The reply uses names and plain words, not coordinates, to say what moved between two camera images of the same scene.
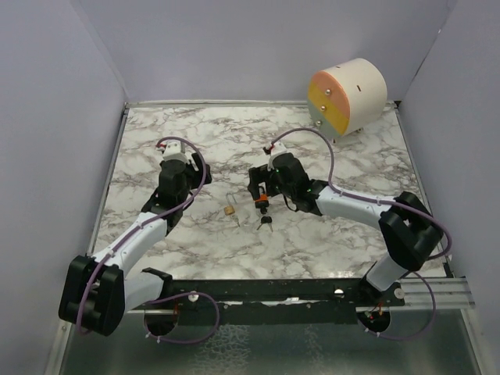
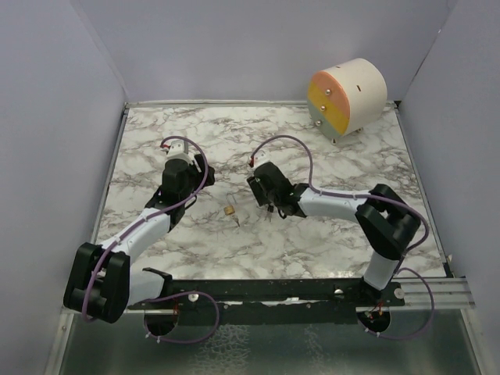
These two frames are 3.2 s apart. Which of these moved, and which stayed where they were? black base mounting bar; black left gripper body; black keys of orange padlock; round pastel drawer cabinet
Moved: black keys of orange padlock
Stayed: black left gripper body; black base mounting bar; round pastel drawer cabinet
